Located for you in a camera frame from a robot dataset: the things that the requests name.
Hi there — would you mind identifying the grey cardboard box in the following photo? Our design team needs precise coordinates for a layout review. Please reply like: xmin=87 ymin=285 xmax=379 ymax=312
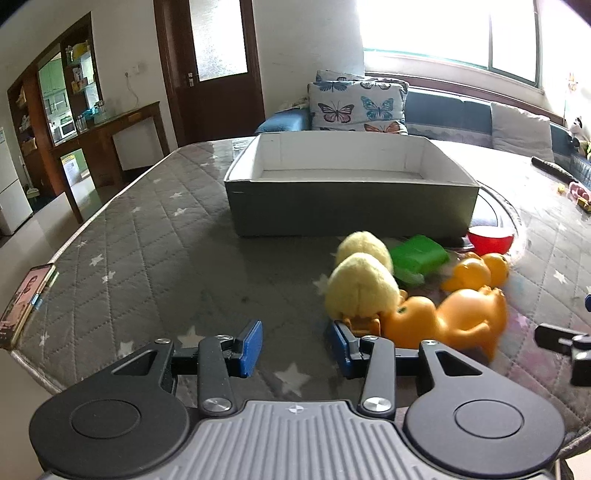
xmin=224 ymin=133 xmax=481 ymax=238

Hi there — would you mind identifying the yellow plush chick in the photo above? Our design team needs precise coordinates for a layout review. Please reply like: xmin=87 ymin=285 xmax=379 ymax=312
xmin=324 ymin=253 xmax=408 ymax=335
xmin=336 ymin=231 xmax=394 ymax=274

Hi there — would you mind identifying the large orange rubber duck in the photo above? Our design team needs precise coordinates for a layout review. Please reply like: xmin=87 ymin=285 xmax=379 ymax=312
xmin=381 ymin=286 xmax=509 ymax=361

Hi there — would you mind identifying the window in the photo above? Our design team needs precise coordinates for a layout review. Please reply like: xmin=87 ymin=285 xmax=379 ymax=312
xmin=358 ymin=0 xmax=587 ymax=95

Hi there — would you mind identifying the black remote control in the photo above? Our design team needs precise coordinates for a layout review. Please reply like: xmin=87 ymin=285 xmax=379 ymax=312
xmin=531 ymin=156 xmax=578 ymax=183

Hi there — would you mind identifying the white cushion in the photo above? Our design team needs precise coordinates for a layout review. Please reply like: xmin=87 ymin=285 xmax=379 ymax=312
xmin=489 ymin=102 xmax=555 ymax=162

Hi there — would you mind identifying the wall pinwheel decoration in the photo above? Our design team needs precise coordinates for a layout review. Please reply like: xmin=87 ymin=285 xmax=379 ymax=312
xmin=564 ymin=71 xmax=581 ymax=125

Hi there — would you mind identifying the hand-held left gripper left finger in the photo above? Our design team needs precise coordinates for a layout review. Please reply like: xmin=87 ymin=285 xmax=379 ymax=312
xmin=111 ymin=320 xmax=264 ymax=418

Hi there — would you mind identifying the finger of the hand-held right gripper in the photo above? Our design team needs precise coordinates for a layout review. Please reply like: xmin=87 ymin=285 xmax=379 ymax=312
xmin=536 ymin=323 xmax=591 ymax=387

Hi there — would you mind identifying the smartphone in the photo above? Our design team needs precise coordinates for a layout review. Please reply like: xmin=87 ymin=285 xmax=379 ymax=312
xmin=0 ymin=263 xmax=57 ymax=349

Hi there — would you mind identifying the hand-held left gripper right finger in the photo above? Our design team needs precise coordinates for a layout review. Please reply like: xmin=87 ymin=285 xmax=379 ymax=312
xmin=330 ymin=320 xmax=485 ymax=421

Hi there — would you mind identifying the green plastic packet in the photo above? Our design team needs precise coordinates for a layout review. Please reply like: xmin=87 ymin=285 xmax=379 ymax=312
xmin=389 ymin=234 xmax=451 ymax=284

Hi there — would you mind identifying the blue sofa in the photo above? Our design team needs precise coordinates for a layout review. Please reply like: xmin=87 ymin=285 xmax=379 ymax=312
xmin=255 ymin=85 xmax=591 ymax=185

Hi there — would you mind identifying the pink small toy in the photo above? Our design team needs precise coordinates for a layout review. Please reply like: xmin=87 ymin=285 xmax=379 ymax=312
xmin=568 ymin=181 xmax=591 ymax=208

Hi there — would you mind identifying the white refrigerator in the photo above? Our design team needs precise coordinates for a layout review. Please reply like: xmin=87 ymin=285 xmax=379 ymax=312
xmin=0 ymin=124 xmax=34 ymax=236

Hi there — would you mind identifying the dark wooden console table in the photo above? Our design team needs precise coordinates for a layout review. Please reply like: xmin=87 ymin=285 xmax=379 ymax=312
xmin=50 ymin=102 xmax=171 ymax=224

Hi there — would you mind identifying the white microwave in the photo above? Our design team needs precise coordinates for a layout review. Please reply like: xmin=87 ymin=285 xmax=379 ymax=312
xmin=52 ymin=117 xmax=78 ymax=142

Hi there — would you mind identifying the wooden shelf cabinet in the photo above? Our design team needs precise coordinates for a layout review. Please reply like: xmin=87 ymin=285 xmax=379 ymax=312
xmin=7 ymin=11 xmax=105 ymax=197

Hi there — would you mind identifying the small orange rubber duck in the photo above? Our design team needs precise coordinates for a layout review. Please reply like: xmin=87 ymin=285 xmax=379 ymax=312
xmin=441 ymin=252 xmax=510 ymax=292

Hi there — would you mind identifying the butterfly print pillow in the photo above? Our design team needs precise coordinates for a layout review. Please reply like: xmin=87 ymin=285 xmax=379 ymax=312
xmin=316 ymin=69 xmax=409 ymax=90
xmin=308 ymin=79 xmax=409 ymax=136

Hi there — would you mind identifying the brown wooden door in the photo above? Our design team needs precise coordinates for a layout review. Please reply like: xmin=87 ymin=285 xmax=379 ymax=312
xmin=154 ymin=0 xmax=266 ymax=148

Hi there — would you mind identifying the red bowl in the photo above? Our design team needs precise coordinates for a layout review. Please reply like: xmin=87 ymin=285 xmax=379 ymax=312
xmin=467 ymin=227 xmax=515 ymax=257

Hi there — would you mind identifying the grey starred quilted mat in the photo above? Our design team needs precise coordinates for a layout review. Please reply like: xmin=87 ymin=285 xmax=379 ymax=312
xmin=9 ymin=138 xmax=591 ymax=439

